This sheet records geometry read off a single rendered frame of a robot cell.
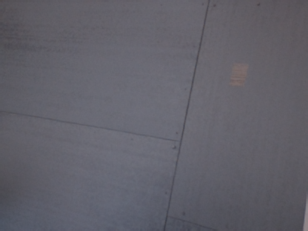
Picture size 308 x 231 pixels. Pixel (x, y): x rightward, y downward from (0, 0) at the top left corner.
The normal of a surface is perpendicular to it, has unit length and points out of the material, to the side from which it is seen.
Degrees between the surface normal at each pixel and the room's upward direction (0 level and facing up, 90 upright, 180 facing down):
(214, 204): 90
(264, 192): 90
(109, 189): 90
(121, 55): 90
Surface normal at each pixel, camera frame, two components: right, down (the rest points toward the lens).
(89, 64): -0.40, -0.22
